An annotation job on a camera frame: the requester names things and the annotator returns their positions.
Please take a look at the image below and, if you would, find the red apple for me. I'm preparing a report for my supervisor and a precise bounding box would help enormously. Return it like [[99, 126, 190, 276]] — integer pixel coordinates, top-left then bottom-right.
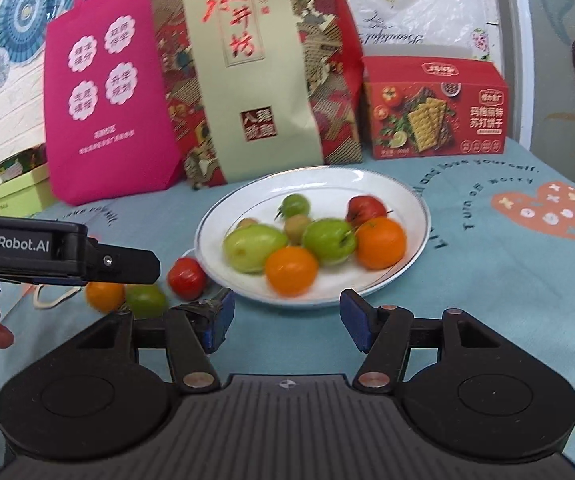
[[167, 257, 207, 301], [346, 196, 388, 226]]

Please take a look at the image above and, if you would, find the red cracker box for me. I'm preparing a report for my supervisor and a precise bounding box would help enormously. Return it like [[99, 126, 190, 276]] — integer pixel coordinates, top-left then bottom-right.
[[361, 56, 509, 160]]

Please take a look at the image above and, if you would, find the green apple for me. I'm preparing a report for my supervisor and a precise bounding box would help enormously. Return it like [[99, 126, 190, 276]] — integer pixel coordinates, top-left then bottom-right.
[[301, 219, 357, 267], [276, 193, 312, 220], [124, 284, 169, 320]]

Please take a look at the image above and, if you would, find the green patterned tin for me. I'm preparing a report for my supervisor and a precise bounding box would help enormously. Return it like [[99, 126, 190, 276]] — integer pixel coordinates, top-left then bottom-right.
[[0, 144, 48, 183]]

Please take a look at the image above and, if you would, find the small kiwi fruit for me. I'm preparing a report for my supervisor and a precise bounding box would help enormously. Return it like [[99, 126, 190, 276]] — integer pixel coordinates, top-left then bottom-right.
[[284, 215, 313, 243]]

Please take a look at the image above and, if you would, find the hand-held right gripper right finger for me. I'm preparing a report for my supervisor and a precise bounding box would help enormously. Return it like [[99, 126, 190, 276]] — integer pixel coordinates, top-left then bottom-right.
[[339, 287, 501, 393]]

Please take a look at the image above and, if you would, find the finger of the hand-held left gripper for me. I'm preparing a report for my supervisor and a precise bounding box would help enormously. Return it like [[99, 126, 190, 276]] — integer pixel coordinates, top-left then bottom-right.
[[84, 237, 162, 287]]

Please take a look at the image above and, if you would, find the red patterned gift bag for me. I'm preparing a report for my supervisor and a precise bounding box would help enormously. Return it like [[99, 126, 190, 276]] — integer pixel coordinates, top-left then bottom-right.
[[147, 0, 365, 191]]

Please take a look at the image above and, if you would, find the white metal frame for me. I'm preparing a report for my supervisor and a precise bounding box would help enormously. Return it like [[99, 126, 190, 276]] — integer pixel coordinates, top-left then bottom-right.
[[497, 0, 535, 151]]

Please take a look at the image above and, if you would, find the large blue paper fan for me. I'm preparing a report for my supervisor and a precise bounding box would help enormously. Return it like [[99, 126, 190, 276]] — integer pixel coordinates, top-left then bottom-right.
[[0, 0, 68, 56]]

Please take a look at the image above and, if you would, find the teal printed tablecloth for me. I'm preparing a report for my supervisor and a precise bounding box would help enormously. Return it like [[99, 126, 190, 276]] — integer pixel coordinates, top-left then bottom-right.
[[0, 137, 575, 466]]

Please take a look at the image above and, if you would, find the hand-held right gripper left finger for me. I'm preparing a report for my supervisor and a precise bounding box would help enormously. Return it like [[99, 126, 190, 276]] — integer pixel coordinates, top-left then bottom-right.
[[72, 286, 236, 394]]

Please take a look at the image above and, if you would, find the large orange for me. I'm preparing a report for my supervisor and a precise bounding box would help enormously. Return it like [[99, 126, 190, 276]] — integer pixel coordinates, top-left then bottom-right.
[[355, 216, 407, 271]]

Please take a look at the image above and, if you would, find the light green box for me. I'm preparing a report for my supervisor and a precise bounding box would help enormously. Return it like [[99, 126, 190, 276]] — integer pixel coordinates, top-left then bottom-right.
[[0, 165, 58, 218]]

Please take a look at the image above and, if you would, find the white plate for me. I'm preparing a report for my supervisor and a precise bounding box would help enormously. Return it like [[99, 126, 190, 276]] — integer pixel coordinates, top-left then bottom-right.
[[194, 167, 431, 308]]

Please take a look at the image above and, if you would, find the large green mango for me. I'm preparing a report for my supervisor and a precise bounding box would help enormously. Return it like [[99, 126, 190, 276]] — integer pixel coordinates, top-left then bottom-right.
[[223, 225, 289, 274]]

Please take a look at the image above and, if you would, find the small orange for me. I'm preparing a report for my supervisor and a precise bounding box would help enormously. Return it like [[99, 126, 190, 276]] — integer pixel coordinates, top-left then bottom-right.
[[86, 282, 127, 313], [266, 246, 319, 297]]

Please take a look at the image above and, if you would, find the pink tote bag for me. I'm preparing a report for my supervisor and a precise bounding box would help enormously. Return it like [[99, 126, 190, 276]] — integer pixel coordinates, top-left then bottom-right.
[[42, 0, 185, 206]]

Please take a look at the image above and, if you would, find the white floral plastic bag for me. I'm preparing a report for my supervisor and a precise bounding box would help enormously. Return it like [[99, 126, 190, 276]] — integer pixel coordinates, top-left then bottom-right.
[[337, 0, 503, 63]]

